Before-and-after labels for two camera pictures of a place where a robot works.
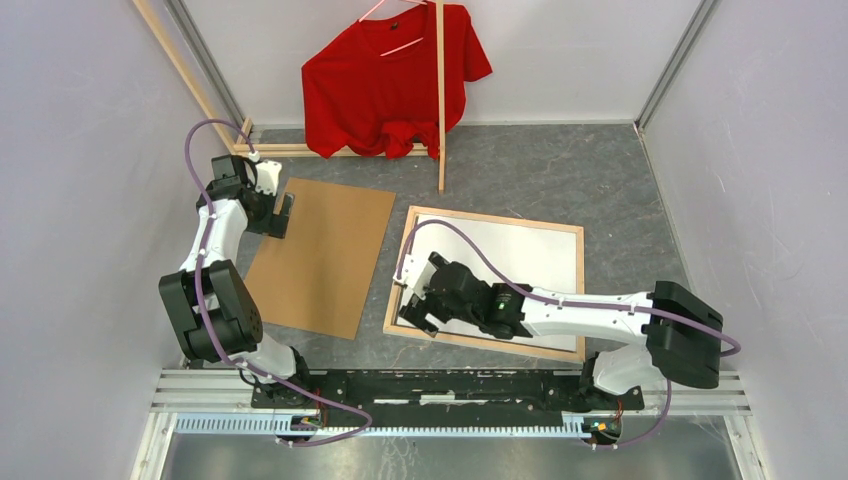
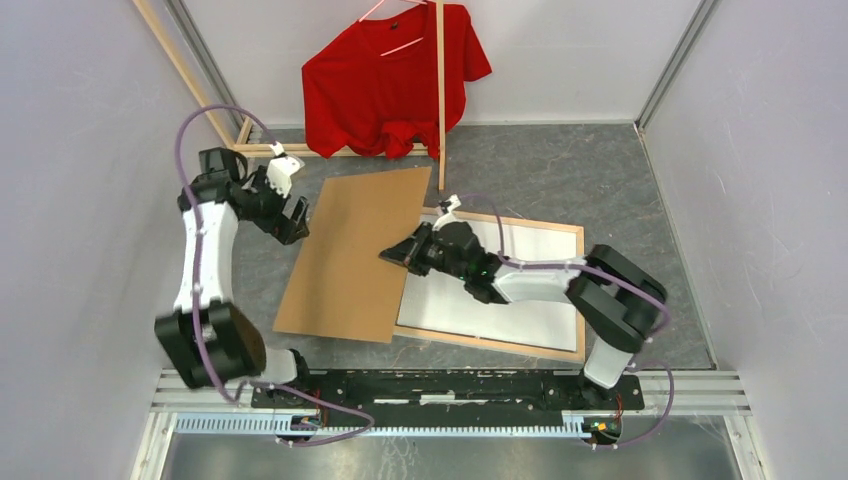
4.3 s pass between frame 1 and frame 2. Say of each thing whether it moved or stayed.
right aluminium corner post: stayed
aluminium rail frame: stayed
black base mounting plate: stayed
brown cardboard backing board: moved
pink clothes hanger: stayed
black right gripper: moved
